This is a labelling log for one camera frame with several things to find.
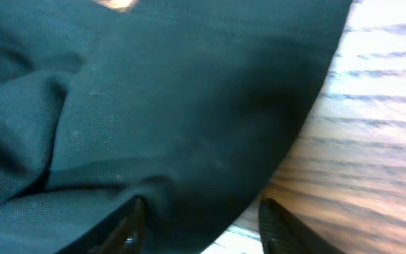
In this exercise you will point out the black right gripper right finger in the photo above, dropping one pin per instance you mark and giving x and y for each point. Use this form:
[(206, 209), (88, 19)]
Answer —
[(282, 232)]

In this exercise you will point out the black shirt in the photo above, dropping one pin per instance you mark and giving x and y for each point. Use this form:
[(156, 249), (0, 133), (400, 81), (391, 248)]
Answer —
[(190, 105)]

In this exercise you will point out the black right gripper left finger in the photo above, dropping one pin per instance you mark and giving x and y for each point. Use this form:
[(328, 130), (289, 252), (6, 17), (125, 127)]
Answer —
[(121, 232)]

